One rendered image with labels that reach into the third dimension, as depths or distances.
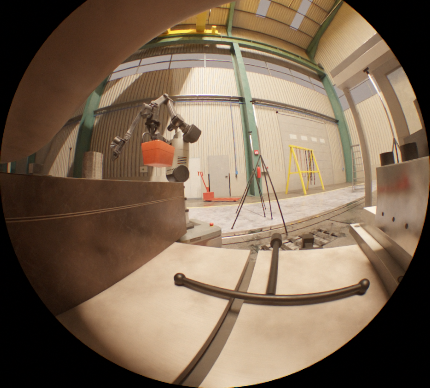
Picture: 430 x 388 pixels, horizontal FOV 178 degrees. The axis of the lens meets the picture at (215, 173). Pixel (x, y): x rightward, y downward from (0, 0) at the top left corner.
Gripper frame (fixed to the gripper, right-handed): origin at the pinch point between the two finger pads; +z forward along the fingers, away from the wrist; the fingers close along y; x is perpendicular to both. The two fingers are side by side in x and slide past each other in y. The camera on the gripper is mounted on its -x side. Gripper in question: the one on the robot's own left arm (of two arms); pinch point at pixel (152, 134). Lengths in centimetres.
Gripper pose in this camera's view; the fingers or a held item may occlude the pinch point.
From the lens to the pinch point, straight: 94.9
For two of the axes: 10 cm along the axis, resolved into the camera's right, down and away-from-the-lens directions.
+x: 2.2, 0.7, 9.7
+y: 9.7, -0.6, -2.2
